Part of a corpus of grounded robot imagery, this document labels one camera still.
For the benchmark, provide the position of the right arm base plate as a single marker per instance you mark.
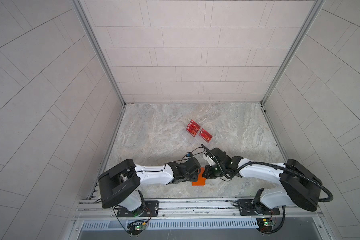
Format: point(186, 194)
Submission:
point(248, 208)

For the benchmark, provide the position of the orange card holder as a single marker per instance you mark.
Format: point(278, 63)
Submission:
point(201, 181)

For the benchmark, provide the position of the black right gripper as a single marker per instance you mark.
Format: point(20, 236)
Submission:
point(207, 175)

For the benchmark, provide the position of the aluminium corner post right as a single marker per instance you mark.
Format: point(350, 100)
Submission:
point(312, 15)

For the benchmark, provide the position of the aluminium corner post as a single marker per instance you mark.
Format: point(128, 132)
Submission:
point(312, 15)
point(78, 7)

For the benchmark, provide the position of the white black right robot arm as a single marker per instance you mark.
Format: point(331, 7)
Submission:
point(295, 184)

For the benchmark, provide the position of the vent grille strip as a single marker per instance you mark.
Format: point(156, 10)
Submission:
point(179, 224)

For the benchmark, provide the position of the red card stack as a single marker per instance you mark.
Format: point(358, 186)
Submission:
point(205, 135)
point(193, 128)

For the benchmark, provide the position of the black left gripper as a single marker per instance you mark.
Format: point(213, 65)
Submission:
point(195, 175)

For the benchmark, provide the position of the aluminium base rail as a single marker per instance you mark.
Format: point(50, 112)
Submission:
point(191, 208)

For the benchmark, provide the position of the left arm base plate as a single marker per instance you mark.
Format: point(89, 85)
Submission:
point(148, 209)

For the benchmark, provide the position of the aluminium corner post left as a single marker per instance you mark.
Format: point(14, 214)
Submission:
point(78, 7)

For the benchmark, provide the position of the left circuit board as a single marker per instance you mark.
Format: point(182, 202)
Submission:
point(137, 227)

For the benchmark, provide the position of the red card left stack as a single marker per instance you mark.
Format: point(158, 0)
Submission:
point(193, 128)

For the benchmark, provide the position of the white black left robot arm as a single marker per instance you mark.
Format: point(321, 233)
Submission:
point(118, 186)

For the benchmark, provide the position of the circuit board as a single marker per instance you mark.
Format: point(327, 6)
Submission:
point(137, 227)
point(265, 225)

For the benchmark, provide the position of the red card right stack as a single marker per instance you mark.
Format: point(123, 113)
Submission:
point(205, 135)

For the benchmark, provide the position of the right circuit board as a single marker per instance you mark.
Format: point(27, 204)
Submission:
point(265, 225)

